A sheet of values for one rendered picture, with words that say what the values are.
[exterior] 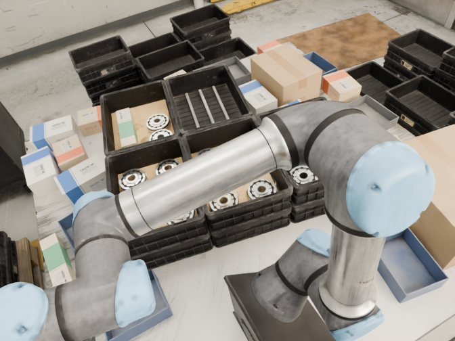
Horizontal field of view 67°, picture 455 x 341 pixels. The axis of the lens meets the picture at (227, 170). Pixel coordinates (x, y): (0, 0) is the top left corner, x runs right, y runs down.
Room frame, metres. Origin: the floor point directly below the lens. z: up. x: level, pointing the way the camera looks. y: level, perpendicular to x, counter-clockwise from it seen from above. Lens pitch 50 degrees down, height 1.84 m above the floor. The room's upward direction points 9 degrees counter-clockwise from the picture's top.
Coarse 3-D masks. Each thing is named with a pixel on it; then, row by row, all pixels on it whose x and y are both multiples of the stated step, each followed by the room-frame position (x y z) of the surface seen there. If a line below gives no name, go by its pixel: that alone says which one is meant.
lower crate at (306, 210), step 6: (306, 204) 0.66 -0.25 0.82; (312, 204) 0.66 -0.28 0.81; (318, 204) 0.66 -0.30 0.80; (294, 210) 0.65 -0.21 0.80; (300, 210) 0.66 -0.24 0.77; (306, 210) 0.66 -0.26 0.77; (312, 210) 0.66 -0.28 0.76; (318, 210) 0.68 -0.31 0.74; (324, 210) 0.68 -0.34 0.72; (294, 216) 0.66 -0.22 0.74; (300, 216) 0.66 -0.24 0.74; (306, 216) 0.67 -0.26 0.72; (312, 216) 0.67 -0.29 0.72; (318, 216) 0.67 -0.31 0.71; (294, 222) 0.66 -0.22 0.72
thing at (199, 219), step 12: (156, 144) 0.96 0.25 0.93; (180, 144) 0.94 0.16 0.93; (108, 156) 0.93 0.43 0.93; (108, 168) 0.87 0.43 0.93; (108, 180) 0.81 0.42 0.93; (204, 216) 0.61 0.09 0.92; (168, 228) 0.58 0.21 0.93; (180, 228) 0.58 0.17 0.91; (132, 240) 0.56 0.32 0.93; (144, 240) 0.56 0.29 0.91
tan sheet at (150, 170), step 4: (180, 160) 0.95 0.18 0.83; (156, 164) 0.95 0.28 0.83; (140, 168) 0.94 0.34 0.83; (144, 168) 0.93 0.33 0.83; (148, 168) 0.93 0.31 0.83; (152, 168) 0.93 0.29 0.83; (144, 172) 0.92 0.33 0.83; (148, 172) 0.91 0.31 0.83; (152, 172) 0.91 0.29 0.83; (120, 176) 0.92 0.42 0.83; (148, 176) 0.89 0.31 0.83; (152, 176) 0.89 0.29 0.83; (120, 188) 0.85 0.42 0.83; (120, 192) 0.83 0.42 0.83; (196, 212) 0.69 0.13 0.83; (196, 216) 0.67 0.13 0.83; (164, 224) 0.66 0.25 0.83; (156, 228) 0.65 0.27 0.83
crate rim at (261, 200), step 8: (232, 120) 1.02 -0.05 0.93; (240, 120) 1.02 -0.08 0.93; (256, 120) 1.00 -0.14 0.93; (208, 128) 1.00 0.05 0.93; (216, 128) 1.00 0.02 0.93; (184, 136) 0.98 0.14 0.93; (184, 144) 0.93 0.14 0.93; (280, 168) 0.76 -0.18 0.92; (288, 184) 0.67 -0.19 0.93; (280, 192) 0.65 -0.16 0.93; (288, 192) 0.64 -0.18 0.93; (248, 200) 0.63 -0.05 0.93; (256, 200) 0.63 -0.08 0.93; (264, 200) 0.63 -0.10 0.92; (272, 200) 0.63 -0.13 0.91; (224, 208) 0.62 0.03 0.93; (232, 208) 0.61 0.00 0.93; (240, 208) 0.62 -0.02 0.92; (208, 216) 0.60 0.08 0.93; (216, 216) 0.60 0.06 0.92
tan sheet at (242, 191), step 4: (196, 152) 0.98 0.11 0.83; (192, 156) 0.96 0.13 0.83; (264, 176) 0.80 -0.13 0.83; (268, 176) 0.80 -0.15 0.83; (272, 180) 0.78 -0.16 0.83; (248, 184) 0.78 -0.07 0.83; (240, 188) 0.76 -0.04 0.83; (244, 188) 0.76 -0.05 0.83; (276, 188) 0.74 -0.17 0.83; (236, 192) 0.75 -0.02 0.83; (240, 192) 0.74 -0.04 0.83; (244, 192) 0.74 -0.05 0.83; (240, 196) 0.73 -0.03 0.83; (244, 196) 0.72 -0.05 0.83; (240, 200) 0.71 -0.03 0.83; (244, 200) 0.71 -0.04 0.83; (208, 204) 0.71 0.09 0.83; (208, 208) 0.70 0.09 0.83
